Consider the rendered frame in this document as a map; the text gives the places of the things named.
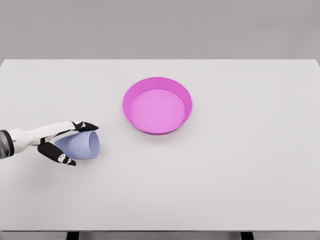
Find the lavender plastic cup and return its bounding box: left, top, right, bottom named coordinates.
left=54, top=130, right=101, bottom=160

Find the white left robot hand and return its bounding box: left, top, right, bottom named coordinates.
left=29, top=121, right=99, bottom=167

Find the pink round plate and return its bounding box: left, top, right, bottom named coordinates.
left=122, top=76, right=194, bottom=137

